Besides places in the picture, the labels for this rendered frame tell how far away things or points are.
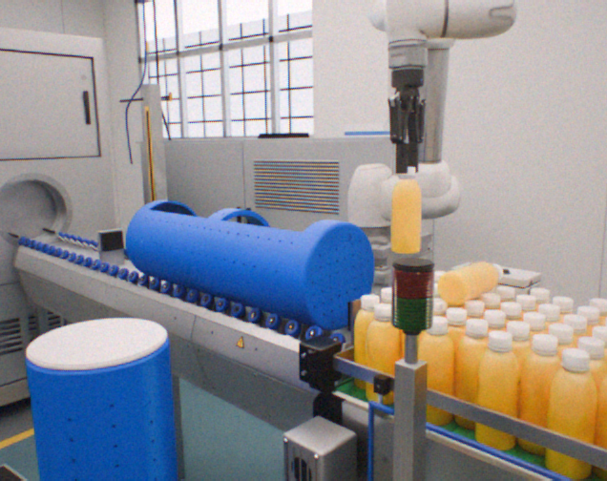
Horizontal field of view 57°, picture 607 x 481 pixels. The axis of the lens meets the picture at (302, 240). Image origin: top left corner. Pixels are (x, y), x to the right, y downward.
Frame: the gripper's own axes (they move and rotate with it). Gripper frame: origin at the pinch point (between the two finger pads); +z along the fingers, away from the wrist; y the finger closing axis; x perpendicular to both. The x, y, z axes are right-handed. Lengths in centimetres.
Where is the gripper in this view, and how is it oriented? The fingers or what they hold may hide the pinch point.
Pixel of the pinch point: (407, 158)
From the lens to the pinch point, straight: 135.2
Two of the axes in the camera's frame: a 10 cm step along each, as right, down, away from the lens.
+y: -6.7, 1.3, -7.3
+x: 7.4, 0.9, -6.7
